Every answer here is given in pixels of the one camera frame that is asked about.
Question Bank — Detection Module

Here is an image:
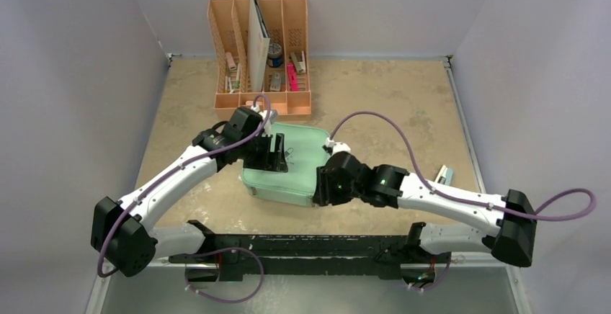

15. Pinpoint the grey stapler in organizer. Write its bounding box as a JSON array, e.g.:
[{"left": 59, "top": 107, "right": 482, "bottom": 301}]
[{"left": 290, "top": 51, "right": 307, "bottom": 74}]

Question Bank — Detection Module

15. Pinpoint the mint green case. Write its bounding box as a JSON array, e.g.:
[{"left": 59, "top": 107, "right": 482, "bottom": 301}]
[{"left": 241, "top": 122, "right": 329, "bottom": 207}]

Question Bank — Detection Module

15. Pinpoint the pink item in organizer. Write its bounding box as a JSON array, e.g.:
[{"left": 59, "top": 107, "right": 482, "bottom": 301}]
[{"left": 286, "top": 62, "right": 299, "bottom": 91}]

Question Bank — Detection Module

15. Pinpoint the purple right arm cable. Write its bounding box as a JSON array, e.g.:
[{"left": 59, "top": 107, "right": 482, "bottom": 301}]
[{"left": 329, "top": 110, "right": 597, "bottom": 222}]

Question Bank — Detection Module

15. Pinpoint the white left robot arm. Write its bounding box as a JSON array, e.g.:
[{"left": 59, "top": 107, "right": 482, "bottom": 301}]
[{"left": 91, "top": 107, "right": 287, "bottom": 278}]

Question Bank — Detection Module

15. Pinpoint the white board in organizer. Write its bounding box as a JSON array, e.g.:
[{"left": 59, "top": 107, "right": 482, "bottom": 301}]
[{"left": 247, "top": 0, "right": 270, "bottom": 93}]

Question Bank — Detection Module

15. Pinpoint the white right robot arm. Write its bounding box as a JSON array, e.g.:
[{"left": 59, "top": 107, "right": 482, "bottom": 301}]
[{"left": 313, "top": 151, "right": 537, "bottom": 267}]

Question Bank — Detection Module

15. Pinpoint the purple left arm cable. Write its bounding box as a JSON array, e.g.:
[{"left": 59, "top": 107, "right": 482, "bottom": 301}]
[{"left": 97, "top": 94, "right": 273, "bottom": 279}]

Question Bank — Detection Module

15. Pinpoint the dark round jar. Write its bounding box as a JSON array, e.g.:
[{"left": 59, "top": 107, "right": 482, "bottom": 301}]
[{"left": 267, "top": 42, "right": 284, "bottom": 68}]

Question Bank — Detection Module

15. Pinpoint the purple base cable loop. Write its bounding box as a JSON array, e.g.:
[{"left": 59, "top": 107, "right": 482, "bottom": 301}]
[{"left": 184, "top": 246, "right": 265, "bottom": 303}]

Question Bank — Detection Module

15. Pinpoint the pink tube in organizer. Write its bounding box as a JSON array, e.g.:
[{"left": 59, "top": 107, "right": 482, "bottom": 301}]
[{"left": 226, "top": 52, "right": 237, "bottom": 71}]

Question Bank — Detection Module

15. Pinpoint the small grey box organizer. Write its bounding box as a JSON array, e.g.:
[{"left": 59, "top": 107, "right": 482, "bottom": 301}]
[{"left": 269, "top": 71, "right": 283, "bottom": 91}]

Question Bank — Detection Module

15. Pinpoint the peach desk organizer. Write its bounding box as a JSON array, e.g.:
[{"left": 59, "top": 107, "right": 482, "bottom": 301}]
[{"left": 207, "top": 0, "right": 313, "bottom": 121}]

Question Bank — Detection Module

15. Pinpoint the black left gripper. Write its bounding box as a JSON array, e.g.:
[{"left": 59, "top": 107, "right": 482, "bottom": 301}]
[{"left": 239, "top": 132, "right": 286, "bottom": 172}]

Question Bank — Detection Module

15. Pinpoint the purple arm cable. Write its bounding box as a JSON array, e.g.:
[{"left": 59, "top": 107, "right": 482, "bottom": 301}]
[
  {"left": 97, "top": 94, "right": 273, "bottom": 279},
  {"left": 329, "top": 110, "right": 597, "bottom": 222}
]

